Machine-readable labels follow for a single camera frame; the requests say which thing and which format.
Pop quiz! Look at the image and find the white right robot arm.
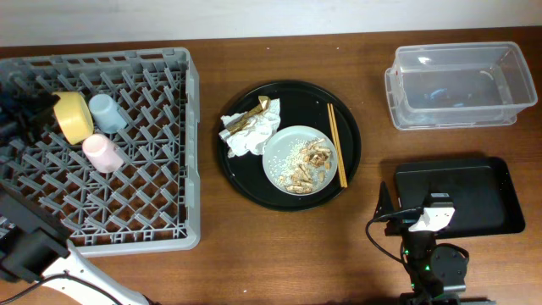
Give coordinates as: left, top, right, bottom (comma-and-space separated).
365, 183, 493, 305

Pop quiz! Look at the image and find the clear plastic waste bin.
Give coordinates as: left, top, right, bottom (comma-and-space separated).
384, 42, 539, 130

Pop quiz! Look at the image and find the grey plastic dishwasher rack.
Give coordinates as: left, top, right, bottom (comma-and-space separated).
1, 47, 201, 257

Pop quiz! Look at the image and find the grey plate with food scraps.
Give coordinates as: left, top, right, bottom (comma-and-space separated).
263, 125, 338, 196

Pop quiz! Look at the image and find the white paper napkin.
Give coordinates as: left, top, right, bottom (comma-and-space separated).
221, 98, 281, 158

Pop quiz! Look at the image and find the black rectangular tray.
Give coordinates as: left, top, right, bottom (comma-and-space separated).
395, 157, 526, 239

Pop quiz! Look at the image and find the light blue plastic cup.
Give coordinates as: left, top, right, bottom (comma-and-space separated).
89, 94, 128, 134

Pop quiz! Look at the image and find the brown snack wrapper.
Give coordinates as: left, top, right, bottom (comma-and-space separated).
219, 96, 271, 141

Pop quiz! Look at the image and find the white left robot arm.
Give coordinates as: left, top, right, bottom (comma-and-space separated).
1, 91, 150, 305

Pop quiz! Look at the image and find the round black tray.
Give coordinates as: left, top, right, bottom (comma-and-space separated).
217, 80, 362, 212

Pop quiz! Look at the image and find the pink plastic cup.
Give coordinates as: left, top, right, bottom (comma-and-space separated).
82, 134, 124, 174

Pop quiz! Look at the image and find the yellow plastic bowl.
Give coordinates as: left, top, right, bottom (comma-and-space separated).
53, 91, 94, 145

